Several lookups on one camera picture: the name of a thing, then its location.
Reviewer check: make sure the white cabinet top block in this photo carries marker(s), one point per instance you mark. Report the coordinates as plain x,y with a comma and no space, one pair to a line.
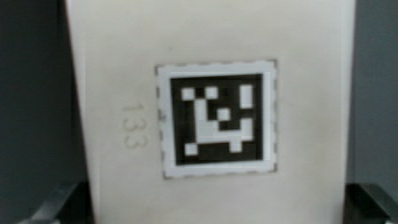
214,94

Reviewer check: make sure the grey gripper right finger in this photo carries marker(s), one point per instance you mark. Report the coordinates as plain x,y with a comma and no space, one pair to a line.
371,205

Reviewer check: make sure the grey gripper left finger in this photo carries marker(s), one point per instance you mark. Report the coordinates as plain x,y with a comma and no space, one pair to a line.
67,207

